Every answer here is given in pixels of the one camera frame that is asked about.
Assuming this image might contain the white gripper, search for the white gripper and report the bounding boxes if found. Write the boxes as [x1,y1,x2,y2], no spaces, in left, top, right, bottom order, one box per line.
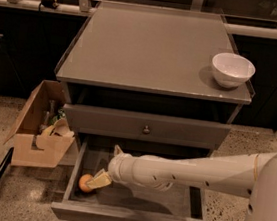
[86,144,137,190]

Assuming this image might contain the orange fruit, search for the orange fruit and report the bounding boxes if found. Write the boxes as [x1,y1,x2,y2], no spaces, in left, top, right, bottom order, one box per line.
[78,174,93,193]

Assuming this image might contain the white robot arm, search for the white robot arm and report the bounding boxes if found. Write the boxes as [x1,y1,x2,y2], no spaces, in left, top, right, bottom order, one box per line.
[85,146,277,221]

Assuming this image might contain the open middle drawer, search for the open middle drawer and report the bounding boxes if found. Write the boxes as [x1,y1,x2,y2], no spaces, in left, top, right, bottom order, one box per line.
[51,134,207,221]

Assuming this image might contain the round top drawer knob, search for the round top drawer knob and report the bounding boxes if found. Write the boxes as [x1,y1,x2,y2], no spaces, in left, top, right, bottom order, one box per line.
[142,125,150,135]

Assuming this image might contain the closed top drawer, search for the closed top drawer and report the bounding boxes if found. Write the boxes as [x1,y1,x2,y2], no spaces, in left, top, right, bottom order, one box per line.
[63,104,230,150]

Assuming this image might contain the grey drawer cabinet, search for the grey drawer cabinet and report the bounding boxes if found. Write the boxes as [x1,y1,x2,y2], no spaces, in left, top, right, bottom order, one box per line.
[35,0,264,221]

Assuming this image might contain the items inside cardboard box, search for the items inside cardboard box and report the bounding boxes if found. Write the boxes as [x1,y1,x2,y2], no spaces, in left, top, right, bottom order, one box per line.
[39,100,74,138]

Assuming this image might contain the open cardboard box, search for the open cardboard box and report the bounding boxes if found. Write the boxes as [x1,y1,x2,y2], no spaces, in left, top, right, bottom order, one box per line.
[5,80,78,168]

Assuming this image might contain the white ceramic bowl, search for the white ceramic bowl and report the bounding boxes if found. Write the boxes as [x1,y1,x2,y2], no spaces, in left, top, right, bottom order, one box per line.
[211,52,256,88]

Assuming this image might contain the small black device on ledge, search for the small black device on ledge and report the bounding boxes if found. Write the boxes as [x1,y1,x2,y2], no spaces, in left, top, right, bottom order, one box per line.
[40,0,58,10]

